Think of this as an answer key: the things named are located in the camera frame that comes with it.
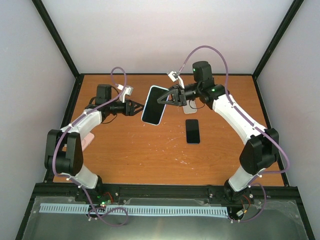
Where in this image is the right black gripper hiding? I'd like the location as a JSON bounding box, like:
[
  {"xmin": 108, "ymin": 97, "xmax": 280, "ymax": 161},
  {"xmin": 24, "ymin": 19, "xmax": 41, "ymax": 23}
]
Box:
[{"xmin": 156, "ymin": 82, "xmax": 202, "ymax": 107}]

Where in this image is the white translucent phone case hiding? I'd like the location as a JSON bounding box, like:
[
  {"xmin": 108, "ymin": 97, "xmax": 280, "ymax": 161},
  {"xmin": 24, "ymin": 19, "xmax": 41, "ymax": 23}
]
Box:
[{"xmin": 182, "ymin": 100, "xmax": 198, "ymax": 115}]

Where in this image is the blue phone black screen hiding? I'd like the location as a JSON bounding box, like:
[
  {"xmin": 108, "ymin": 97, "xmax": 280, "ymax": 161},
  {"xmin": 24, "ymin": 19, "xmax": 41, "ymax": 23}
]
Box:
[{"xmin": 185, "ymin": 119, "xmax": 201, "ymax": 144}]

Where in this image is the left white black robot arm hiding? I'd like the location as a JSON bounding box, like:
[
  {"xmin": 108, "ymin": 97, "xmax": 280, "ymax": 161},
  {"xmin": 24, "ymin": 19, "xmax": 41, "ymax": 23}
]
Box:
[{"xmin": 44, "ymin": 84, "xmax": 144, "ymax": 202}]

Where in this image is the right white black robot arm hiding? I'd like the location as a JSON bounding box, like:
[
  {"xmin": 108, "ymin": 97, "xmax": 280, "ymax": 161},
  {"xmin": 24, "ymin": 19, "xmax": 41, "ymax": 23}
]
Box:
[{"xmin": 157, "ymin": 61, "xmax": 279, "ymax": 203}]

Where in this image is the pink phone case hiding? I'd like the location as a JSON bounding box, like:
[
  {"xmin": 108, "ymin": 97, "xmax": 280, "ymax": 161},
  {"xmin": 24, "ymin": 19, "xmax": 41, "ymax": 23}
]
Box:
[{"xmin": 81, "ymin": 132, "xmax": 95, "ymax": 151}]

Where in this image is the metal front plate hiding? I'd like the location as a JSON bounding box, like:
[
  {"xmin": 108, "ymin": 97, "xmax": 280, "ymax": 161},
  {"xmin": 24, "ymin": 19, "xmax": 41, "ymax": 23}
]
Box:
[{"xmin": 22, "ymin": 197, "xmax": 309, "ymax": 240}]

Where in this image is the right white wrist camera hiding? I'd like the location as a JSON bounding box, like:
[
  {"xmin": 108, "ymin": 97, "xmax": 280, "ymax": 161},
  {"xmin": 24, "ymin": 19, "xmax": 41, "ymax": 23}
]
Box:
[{"xmin": 167, "ymin": 71, "xmax": 185, "ymax": 89}]

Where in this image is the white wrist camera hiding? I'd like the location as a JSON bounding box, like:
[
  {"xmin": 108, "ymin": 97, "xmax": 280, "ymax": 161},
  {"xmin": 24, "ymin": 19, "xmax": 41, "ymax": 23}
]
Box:
[
  {"xmin": 117, "ymin": 84, "xmax": 134, "ymax": 103},
  {"xmin": 167, "ymin": 71, "xmax": 185, "ymax": 89}
]

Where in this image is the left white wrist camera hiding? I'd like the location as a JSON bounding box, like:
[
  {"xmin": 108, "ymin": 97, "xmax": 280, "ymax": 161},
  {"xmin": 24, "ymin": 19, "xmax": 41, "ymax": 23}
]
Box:
[{"xmin": 117, "ymin": 84, "xmax": 134, "ymax": 103}]

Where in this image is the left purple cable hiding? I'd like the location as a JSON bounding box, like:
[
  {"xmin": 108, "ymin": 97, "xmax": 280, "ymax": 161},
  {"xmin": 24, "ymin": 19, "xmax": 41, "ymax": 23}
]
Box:
[{"xmin": 51, "ymin": 66, "xmax": 129, "ymax": 227}]

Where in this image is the purple cable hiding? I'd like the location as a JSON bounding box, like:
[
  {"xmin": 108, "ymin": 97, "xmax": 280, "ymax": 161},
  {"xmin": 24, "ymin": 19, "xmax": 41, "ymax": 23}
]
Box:
[
  {"xmin": 51, "ymin": 66, "xmax": 129, "ymax": 227},
  {"xmin": 178, "ymin": 45, "xmax": 291, "ymax": 223}
]

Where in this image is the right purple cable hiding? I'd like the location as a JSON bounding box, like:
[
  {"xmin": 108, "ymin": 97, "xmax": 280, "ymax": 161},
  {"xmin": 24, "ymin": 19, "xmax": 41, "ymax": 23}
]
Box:
[{"xmin": 178, "ymin": 45, "xmax": 291, "ymax": 223}]

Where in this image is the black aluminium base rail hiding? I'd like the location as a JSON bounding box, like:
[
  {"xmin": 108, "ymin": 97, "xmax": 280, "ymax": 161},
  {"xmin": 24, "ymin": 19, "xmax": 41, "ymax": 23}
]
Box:
[{"xmin": 31, "ymin": 182, "xmax": 301, "ymax": 205}]

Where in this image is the light blue cable duct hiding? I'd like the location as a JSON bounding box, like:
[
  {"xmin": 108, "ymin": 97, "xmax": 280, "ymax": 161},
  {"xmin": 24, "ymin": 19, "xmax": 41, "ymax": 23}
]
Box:
[{"xmin": 39, "ymin": 203, "xmax": 228, "ymax": 218}]

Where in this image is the left black frame post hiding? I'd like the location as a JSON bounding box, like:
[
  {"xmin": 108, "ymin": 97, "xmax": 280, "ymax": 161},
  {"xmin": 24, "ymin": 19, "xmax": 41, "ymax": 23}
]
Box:
[{"xmin": 31, "ymin": 0, "xmax": 81, "ymax": 76}]

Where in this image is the black frame post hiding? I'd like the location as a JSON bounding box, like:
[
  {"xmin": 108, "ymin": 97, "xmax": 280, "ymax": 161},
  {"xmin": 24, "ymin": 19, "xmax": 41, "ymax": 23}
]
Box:
[
  {"xmin": 252, "ymin": 0, "xmax": 305, "ymax": 77},
  {"xmin": 31, "ymin": 0, "xmax": 81, "ymax": 76}
]

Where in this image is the right black frame post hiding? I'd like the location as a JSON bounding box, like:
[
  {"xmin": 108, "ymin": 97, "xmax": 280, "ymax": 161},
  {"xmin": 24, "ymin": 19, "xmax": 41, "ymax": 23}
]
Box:
[{"xmin": 252, "ymin": 0, "xmax": 305, "ymax": 77}]

